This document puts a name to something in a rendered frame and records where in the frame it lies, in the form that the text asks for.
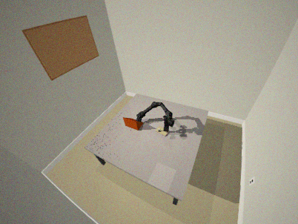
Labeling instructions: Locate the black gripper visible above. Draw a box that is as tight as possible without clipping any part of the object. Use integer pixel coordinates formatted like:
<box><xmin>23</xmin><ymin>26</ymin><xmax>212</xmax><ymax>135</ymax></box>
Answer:
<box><xmin>164</xmin><ymin>121</ymin><xmax>169</xmax><ymax>131</ymax></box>

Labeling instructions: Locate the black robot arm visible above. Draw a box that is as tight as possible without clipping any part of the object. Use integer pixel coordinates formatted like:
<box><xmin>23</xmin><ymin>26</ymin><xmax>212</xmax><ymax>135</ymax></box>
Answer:
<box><xmin>136</xmin><ymin>102</ymin><xmax>175</xmax><ymax>127</ymax></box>

